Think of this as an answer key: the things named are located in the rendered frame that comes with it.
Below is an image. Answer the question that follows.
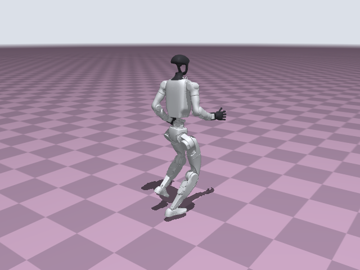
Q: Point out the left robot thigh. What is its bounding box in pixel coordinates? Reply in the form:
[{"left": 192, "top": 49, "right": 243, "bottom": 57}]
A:
[{"left": 164, "top": 129, "right": 186, "bottom": 166}]

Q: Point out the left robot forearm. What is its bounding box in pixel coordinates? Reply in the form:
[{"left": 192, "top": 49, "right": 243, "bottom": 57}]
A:
[{"left": 154, "top": 108, "right": 173, "bottom": 123}]

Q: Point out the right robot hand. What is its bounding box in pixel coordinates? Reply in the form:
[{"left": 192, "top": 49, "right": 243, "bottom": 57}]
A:
[{"left": 210, "top": 107, "right": 226, "bottom": 120}]

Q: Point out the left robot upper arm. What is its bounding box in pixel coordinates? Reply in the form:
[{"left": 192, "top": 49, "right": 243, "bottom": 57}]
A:
[{"left": 151, "top": 80, "right": 167, "bottom": 112}]

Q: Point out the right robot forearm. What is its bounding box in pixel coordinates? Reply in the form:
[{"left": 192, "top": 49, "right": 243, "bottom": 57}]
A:
[{"left": 199, "top": 107, "right": 215, "bottom": 120}]

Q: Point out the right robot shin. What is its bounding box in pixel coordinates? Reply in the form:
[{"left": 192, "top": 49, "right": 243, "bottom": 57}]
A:
[{"left": 170, "top": 173, "right": 199, "bottom": 210}]

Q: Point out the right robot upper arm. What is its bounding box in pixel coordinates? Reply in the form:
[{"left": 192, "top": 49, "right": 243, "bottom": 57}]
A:
[{"left": 186, "top": 81, "right": 201, "bottom": 116}]

